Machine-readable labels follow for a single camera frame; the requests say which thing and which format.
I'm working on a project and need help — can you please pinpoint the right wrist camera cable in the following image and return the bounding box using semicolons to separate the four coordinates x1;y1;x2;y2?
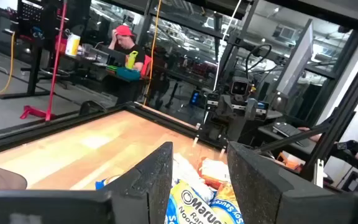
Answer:
245;43;273;80

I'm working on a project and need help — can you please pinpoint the white yellow-labelled canister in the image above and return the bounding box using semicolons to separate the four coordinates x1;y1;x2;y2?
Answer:
64;32;81;58

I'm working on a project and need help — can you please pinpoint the orange Maruchan ramen packet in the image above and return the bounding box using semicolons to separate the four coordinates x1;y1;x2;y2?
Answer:
197;156;231;190

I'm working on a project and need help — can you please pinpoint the black work desk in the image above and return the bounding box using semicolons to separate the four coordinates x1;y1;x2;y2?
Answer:
257;123;318;156

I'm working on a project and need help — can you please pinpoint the grey computer monitor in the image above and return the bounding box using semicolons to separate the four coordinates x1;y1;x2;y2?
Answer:
275;18;316;98

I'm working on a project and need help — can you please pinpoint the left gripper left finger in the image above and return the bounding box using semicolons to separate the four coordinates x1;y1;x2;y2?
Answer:
103;141;175;224

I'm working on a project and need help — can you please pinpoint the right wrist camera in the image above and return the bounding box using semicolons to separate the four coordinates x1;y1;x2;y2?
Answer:
230;77;250;97

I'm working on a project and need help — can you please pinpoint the person's hand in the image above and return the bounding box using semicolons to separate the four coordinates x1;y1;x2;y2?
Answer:
296;126;323;143

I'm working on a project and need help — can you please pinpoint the black frame clamp handle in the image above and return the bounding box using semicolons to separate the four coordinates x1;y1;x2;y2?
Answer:
79;100;108;116

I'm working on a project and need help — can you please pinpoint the yellow-green drink bottle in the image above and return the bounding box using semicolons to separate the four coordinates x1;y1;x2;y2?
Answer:
125;50;139;70

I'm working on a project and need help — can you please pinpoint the black pegboard stand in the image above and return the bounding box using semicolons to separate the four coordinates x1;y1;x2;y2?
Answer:
0;0;62;100

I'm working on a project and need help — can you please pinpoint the grey laptop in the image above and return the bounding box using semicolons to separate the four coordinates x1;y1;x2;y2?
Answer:
84;46;111;64

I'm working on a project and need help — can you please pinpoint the yellow hanging power cord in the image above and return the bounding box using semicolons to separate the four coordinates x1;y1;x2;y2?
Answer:
143;0;163;106

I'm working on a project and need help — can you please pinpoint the red metal stand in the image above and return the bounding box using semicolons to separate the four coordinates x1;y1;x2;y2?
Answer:
19;0;69;122

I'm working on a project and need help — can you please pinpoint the white hanging cable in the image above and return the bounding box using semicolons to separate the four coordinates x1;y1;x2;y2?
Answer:
212;0;243;93

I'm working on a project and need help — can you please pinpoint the black keyboard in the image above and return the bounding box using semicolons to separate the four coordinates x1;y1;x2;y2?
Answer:
272;121;311;147

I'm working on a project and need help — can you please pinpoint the person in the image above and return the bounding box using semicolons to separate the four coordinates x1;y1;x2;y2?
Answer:
107;24;147;73

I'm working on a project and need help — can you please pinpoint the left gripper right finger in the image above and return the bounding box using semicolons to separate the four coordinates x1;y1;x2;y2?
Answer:
227;141;294;224

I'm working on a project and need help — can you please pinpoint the teal bag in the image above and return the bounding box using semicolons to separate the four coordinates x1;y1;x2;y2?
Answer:
115;67;142;83

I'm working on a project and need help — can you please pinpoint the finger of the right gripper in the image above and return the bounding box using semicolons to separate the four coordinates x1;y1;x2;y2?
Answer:
247;98;270;121
206;93;227;121

